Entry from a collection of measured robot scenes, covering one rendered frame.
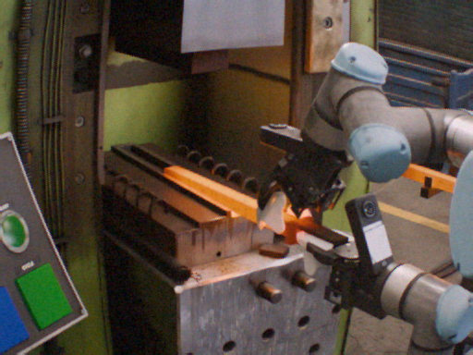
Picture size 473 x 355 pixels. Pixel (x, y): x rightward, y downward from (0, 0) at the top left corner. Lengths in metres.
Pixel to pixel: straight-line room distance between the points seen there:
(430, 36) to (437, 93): 4.70
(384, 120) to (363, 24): 0.69
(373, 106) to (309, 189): 0.20
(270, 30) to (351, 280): 0.44
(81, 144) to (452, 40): 8.25
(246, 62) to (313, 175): 0.56
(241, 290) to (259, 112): 0.45
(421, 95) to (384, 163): 3.97
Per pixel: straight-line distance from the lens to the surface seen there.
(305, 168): 1.13
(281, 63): 1.53
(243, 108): 1.65
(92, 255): 1.36
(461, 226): 0.62
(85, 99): 1.26
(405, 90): 4.95
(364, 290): 1.09
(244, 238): 1.33
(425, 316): 0.98
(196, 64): 1.30
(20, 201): 1.00
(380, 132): 0.94
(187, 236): 1.26
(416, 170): 1.47
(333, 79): 1.02
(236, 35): 1.22
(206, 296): 1.25
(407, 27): 9.68
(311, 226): 1.16
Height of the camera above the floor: 1.47
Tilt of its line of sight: 19 degrees down
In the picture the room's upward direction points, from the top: 3 degrees clockwise
